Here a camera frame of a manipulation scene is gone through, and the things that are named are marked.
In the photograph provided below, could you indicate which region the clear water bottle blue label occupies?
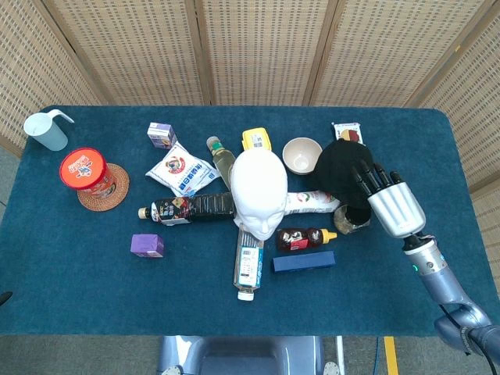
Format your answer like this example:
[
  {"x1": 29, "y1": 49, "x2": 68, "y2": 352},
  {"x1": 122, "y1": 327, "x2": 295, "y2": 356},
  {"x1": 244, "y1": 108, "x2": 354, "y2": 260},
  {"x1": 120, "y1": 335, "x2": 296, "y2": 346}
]
[{"x1": 233, "y1": 222, "x2": 266, "y2": 301}]

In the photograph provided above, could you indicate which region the white sugar bag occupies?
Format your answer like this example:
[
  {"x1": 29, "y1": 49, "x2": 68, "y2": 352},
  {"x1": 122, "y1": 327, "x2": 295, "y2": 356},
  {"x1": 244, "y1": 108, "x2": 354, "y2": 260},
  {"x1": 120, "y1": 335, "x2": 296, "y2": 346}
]
[{"x1": 145, "y1": 141, "x2": 222, "y2": 198}]

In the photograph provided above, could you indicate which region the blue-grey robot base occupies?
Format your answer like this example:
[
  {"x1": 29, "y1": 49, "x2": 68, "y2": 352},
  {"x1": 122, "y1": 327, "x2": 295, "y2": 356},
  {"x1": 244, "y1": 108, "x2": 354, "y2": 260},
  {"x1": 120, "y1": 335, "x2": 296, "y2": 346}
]
[{"x1": 157, "y1": 334, "x2": 325, "y2": 375}]

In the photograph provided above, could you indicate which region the black baseball cap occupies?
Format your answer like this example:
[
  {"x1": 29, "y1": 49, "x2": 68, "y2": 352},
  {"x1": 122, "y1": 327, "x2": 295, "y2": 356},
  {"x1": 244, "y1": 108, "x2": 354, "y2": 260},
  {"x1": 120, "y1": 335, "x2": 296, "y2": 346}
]
[{"x1": 313, "y1": 138, "x2": 378, "y2": 212}]

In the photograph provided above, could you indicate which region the white mannequin head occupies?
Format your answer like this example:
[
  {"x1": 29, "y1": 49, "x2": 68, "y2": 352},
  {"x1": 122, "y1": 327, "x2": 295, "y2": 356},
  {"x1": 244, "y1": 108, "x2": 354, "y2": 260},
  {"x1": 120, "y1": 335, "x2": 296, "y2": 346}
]
[{"x1": 229, "y1": 149, "x2": 290, "y2": 241}]

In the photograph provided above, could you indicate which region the clear bottle green label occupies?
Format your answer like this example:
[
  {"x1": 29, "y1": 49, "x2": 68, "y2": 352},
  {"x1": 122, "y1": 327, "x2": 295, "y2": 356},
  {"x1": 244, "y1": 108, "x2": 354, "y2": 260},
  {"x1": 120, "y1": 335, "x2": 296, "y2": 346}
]
[{"x1": 205, "y1": 135, "x2": 237, "y2": 191}]

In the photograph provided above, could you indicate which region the woven folding screen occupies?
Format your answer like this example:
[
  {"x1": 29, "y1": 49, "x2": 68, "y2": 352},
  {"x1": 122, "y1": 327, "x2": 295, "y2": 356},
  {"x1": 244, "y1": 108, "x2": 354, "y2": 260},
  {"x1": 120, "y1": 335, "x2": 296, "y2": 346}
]
[{"x1": 0, "y1": 0, "x2": 500, "y2": 192}]

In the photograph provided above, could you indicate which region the beige ceramic bowl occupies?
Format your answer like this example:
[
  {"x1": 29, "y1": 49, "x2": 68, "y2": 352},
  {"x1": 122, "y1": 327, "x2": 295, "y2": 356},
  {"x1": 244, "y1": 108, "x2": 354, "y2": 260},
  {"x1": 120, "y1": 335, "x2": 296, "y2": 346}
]
[{"x1": 282, "y1": 136, "x2": 323, "y2": 176}]

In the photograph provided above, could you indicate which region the yellow lidded box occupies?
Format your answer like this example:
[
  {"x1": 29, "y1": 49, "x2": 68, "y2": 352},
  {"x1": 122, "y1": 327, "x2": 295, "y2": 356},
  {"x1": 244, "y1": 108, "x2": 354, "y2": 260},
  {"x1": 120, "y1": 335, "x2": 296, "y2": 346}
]
[{"x1": 241, "y1": 128, "x2": 274, "y2": 152}]

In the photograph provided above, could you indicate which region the dark tea bottle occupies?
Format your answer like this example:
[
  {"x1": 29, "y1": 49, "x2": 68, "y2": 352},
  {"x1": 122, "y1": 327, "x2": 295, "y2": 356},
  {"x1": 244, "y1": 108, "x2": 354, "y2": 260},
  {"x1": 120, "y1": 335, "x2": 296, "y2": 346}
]
[{"x1": 137, "y1": 191, "x2": 238, "y2": 227}]

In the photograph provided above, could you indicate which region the white pole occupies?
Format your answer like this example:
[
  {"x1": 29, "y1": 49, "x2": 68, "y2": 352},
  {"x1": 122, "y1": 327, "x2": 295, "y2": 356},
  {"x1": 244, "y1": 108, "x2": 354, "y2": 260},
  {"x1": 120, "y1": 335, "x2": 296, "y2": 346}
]
[{"x1": 334, "y1": 335, "x2": 346, "y2": 375}]

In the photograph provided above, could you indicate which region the woven rattan coaster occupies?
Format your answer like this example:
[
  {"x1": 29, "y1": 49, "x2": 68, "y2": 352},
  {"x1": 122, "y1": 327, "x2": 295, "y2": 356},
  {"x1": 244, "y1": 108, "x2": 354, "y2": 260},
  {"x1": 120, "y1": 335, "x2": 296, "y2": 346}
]
[{"x1": 77, "y1": 162, "x2": 130, "y2": 213}]

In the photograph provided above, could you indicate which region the brown sauce bottle yellow cap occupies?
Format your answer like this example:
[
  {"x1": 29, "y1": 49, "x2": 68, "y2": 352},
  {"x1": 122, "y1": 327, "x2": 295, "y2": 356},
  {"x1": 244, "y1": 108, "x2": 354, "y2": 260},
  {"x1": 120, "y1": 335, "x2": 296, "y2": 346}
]
[{"x1": 276, "y1": 227, "x2": 338, "y2": 252}]

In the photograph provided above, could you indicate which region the white plastic measuring cup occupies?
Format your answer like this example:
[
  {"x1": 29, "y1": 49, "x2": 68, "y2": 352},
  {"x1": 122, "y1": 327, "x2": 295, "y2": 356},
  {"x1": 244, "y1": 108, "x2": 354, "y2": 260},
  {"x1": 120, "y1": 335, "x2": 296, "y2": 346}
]
[{"x1": 23, "y1": 109, "x2": 75, "y2": 152}]

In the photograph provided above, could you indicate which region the yellow floor tape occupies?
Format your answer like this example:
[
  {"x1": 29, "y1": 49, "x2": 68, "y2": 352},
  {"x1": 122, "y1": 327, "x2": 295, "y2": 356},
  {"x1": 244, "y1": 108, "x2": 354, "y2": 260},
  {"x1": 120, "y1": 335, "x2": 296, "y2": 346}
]
[{"x1": 384, "y1": 336, "x2": 399, "y2": 375}]

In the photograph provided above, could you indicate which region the long blue box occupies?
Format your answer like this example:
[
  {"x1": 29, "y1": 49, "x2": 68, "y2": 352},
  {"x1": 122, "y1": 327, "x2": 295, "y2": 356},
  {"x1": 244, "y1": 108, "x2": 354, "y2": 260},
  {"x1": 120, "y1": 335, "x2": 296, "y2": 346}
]
[{"x1": 270, "y1": 250, "x2": 337, "y2": 274}]

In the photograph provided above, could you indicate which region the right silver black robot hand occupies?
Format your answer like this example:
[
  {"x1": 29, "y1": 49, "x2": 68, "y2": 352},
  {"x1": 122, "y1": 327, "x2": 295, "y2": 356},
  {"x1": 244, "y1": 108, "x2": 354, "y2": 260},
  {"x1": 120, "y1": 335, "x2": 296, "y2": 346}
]
[{"x1": 351, "y1": 159, "x2": 427, "y2": 238}]

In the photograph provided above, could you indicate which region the purple white milk carton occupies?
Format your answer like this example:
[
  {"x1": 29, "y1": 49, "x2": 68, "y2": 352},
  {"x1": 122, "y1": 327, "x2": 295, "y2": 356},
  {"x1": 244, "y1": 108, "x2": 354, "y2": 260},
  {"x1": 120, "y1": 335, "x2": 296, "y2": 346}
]
[{"x1": 147, "y1": 122, "x2": 179, "y2": 151}]

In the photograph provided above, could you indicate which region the purple box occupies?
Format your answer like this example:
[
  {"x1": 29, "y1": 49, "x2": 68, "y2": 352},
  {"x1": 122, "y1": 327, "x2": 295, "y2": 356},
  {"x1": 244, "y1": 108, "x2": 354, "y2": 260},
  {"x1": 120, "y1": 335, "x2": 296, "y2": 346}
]
[{"x1": 130, "y1": 234, "x2": 166, "y2": 259}]

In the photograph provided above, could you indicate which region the white drink bottle yellow cap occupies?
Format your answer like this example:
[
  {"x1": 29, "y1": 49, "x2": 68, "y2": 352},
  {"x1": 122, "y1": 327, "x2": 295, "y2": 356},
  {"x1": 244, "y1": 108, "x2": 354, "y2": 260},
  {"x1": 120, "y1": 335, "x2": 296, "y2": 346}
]
[{"x1": 283, "y1": 189, "x2": 341, "y2": 216}]

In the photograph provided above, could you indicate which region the red instant noodle cup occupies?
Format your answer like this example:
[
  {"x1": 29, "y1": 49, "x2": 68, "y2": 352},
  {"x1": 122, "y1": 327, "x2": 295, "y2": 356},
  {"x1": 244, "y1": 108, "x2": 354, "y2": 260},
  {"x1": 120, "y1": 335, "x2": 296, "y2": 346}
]
[{"x1": 59, "y1": 147, "x2": 117, "y2": 196}]

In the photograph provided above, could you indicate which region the blue tablecloth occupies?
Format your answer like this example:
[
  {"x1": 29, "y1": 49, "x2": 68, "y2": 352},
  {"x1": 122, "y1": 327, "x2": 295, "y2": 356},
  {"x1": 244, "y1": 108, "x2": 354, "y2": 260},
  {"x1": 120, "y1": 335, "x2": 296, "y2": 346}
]
[{"x1": 0, "y1": 104, "x2": 500, "y2": 338}]

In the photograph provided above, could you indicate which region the white red snack packet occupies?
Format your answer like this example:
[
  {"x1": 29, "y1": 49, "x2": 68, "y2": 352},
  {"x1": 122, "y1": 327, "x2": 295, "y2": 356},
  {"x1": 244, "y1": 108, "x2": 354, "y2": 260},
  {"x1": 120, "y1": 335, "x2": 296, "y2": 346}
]
[{"x1": 331, "y1": 121, "x2": 366, "y2": 146}]

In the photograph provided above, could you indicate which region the glass jar black lid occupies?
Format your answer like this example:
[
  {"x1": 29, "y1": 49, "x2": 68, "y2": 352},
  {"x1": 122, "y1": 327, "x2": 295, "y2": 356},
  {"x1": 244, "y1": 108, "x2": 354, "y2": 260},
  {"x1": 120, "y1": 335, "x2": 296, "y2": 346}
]
[{"x1": 333, "y1": 203, "x2": 371, "y2": 235}]

